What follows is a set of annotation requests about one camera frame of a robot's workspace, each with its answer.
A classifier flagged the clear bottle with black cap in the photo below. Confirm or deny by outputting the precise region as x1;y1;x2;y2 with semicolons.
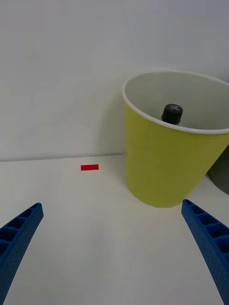
161;103;184;125

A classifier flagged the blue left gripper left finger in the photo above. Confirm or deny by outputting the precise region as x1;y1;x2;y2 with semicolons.
0;202;44;305

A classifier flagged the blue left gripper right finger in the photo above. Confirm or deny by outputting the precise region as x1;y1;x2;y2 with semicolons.
181;199;229;305

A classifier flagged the yellow-green plastic waste bin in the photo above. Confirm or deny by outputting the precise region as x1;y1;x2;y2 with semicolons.
122;70;229;209

